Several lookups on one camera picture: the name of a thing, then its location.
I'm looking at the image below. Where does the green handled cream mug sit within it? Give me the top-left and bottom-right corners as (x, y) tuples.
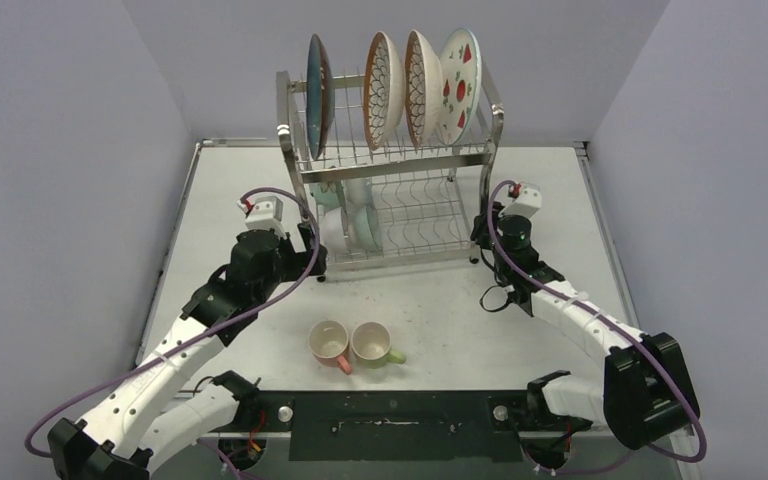
(350, 322), (407, 369)

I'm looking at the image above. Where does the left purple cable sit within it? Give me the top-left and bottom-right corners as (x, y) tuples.
(23, 186), (322, 480)

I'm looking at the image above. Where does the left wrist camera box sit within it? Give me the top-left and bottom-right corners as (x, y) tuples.
(237, 195), (287, 238)

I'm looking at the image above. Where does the brown rim flower plate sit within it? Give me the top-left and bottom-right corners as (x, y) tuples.
(404, 30), (443, 148)

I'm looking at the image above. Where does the dark bottom plate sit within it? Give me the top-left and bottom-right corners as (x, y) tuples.
(305, 34), (335, 160)

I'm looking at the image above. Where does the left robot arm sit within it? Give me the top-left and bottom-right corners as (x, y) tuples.
(47, 220), (326, 479)

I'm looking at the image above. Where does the strawberry pattern top plate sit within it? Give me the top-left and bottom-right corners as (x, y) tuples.
(438, 28), (483, 146)

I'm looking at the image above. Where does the aluminium rail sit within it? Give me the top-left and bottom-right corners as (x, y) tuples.
(572, 141), (640, 329)
(102, 389), (695, 439)

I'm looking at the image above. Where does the purple cable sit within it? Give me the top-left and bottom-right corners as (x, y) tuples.
(485, 180), (709, 476)
(23, 186), (322, 480)

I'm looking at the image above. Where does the stainless steel dish rack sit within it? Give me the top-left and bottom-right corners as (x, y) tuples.
(275, 68), (504, 271)

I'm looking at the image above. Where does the pink handled cream mug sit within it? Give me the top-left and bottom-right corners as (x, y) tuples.
(307, 320), (353, 375)

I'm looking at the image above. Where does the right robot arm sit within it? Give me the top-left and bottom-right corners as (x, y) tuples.
(471, 202), (700, 450)

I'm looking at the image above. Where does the aluminium right side rail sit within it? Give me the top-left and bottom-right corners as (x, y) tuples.
(572, 141), (640, 329)

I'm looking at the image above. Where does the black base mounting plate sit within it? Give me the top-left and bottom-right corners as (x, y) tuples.
(218, 390), (592, 462)

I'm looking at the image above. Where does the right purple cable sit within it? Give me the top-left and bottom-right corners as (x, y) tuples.
(485, 180), (709, 476)

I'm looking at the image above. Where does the aluminium front rail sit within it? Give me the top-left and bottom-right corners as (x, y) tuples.
(102, 389), (695, 439)

